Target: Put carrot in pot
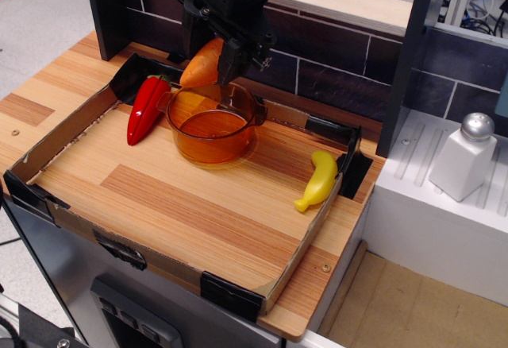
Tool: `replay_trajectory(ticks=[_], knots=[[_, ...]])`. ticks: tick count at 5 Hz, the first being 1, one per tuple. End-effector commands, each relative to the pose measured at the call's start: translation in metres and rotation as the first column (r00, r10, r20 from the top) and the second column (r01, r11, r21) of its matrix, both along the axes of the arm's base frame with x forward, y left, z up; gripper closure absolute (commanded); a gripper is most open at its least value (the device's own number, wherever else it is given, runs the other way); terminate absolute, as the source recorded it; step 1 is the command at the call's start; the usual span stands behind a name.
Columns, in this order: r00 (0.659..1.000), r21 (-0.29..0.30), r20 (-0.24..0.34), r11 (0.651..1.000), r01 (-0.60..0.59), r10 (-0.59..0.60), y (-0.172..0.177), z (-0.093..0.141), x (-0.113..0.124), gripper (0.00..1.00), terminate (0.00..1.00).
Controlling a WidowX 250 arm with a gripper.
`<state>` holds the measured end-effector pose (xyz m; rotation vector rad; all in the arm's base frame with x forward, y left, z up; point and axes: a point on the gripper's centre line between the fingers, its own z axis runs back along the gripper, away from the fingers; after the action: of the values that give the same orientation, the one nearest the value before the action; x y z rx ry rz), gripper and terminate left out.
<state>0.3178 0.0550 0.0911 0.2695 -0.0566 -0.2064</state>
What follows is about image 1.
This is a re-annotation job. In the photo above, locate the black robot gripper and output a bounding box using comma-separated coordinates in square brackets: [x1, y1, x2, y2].
[177, 0, 276, 86]

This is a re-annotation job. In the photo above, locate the orange toy carrot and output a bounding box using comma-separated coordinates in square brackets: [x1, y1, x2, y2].
[179, 37, 224, 87]

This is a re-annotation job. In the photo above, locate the transparent orange plastic pot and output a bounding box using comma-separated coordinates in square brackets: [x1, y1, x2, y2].
[156, 83, 267, 164]

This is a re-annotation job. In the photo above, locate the cardboard fence with black tape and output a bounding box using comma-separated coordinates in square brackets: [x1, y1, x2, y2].
[5, 55, 381, 324]

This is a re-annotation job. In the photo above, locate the red toy chili pepper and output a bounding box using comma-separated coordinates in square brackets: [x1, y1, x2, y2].
[127, 75, 171, 146]

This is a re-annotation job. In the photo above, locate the yellow toy banana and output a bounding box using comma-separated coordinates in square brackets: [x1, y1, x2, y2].
[294, 150, 338, 212]

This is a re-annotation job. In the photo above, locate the white toy sink drainboard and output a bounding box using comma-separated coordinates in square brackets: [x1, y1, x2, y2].
[363, 110, 507, 304]

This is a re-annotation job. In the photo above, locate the white salt shaker silver cap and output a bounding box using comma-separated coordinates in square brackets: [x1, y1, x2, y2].
[429, 112, 497, 202]

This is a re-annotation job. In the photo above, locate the grey toy oven front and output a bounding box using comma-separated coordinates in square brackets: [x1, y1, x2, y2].
[3, 199, 286, 347]

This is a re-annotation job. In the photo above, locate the dark grey shelf post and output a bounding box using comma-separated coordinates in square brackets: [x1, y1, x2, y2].
[376, 0, 441, 157]

